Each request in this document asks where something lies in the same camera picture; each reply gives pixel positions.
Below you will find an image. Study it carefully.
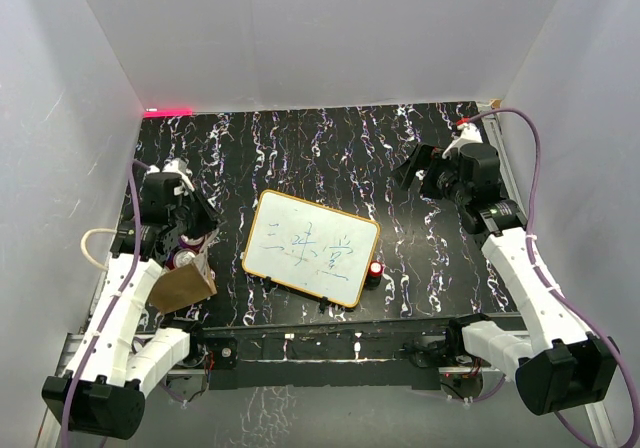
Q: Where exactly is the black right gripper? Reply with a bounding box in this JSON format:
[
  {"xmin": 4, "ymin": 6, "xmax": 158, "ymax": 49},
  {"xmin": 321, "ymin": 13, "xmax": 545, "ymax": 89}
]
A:
[{"xmin": 391, "ymin": 142, "xmax": 471, "ymax": 206}]

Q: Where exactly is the yellow framed whiteboard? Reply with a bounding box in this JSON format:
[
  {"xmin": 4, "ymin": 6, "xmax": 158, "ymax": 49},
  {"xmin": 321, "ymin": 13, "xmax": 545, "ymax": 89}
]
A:
[{"xmin": 242, "ymin": 190, "xmax": 380, "ymax": 308}]

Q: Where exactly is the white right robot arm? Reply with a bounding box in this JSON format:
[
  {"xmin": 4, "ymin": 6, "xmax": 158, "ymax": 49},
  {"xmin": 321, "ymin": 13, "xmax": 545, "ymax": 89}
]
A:
[{"xmin": 392, "ymin": 142, "xmax": 617, "ymax": 415}]

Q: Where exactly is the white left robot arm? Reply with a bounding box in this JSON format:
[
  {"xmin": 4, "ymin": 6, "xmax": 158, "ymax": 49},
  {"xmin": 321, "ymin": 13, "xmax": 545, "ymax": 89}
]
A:
[{"xmin": 41, "ymin": 158, "xmax": 219, "ymax": 446}]

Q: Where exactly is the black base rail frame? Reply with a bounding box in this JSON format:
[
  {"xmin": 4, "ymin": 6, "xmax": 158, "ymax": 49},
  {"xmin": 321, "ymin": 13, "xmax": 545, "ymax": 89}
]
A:
[{"xmin": 164, "ymin": 312, "xmax": 516, "ymax": 394}]

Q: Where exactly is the brown canvas bag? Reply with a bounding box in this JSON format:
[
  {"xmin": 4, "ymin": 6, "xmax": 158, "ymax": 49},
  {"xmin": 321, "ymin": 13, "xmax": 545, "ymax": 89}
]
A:
[{"xmin": 148, "ymin": 229, "xmax": 218, "ymax": 314}]

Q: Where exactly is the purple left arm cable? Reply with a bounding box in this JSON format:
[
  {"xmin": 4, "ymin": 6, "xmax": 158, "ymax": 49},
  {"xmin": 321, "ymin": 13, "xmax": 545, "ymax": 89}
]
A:
[{"xmin": 58, "ymin": 160, "xmax": 151, "ymax": 448}]

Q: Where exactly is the red light strip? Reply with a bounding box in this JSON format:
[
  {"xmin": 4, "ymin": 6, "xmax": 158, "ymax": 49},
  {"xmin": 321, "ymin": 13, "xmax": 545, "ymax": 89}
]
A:
[{"xmin": 144, "ymin": 108, "xmax": 193, "ymax": 118}]

